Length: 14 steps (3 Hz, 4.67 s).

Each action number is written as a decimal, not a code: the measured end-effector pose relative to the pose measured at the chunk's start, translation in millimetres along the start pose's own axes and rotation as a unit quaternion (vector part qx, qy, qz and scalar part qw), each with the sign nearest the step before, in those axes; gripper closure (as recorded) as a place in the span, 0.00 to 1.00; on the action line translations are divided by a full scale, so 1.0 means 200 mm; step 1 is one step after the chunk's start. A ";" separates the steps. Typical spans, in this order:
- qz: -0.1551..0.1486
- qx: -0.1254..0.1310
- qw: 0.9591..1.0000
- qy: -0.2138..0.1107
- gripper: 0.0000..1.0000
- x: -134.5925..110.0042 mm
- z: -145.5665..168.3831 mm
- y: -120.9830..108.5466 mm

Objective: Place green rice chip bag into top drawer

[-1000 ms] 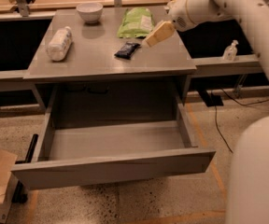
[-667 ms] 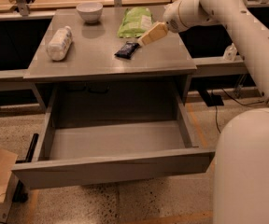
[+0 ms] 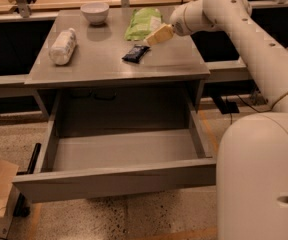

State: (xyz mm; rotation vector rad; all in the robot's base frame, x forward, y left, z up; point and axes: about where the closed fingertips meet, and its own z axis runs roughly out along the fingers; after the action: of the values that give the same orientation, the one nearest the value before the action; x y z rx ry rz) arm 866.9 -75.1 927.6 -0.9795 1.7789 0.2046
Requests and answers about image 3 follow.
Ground white ceramic bowl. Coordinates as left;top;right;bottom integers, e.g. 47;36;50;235
80;2;109;25

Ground black floor cable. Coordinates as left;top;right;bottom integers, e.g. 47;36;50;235
229;94;262;125

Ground dark blue snack packet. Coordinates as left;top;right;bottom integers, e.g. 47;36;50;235
122;44;150;63

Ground grey cabinet with counter top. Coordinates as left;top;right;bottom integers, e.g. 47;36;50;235
25;6;211;138

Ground open grey top drawer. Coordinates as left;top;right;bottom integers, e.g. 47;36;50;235
12;93;218;204

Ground green rice chip bag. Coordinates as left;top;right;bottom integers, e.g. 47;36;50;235
124;7;162;41

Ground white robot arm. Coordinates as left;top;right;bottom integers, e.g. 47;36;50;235
170;0;288;240

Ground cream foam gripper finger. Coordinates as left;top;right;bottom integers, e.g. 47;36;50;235
145;23;174;46

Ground white plastic bottle lying down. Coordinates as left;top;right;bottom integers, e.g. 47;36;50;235
49;28;77;65

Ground black bar beside drawer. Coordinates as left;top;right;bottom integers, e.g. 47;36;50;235
12;142;43;218

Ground black table foot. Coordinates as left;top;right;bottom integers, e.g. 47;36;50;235
212;96;239;114

